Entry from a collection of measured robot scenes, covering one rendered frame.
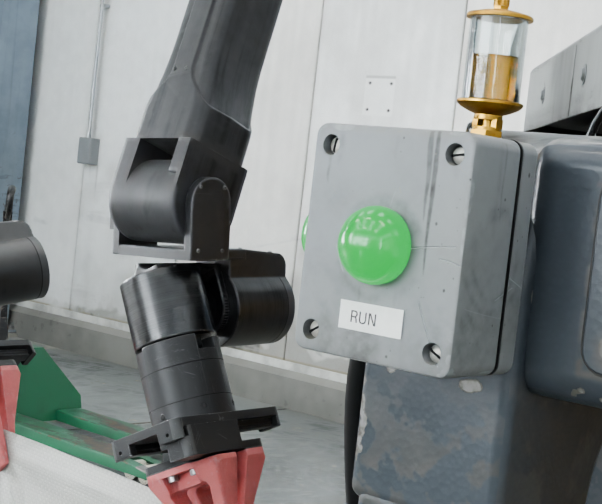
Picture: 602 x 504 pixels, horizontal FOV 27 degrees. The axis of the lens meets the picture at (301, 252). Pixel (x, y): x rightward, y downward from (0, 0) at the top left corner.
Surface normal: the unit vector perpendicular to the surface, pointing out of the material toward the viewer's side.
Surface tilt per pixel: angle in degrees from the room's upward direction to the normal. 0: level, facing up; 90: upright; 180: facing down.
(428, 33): 90
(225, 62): 81
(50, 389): 75
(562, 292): 90
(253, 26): 87
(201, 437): 63
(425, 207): 90
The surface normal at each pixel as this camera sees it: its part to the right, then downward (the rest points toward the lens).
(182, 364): 0.12, -0.27
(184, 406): -0.13, -0.21
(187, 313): 0.49, -0.33
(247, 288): 0.62, -0.54
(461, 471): -0.65, -0.04
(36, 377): 0.76, -0.14
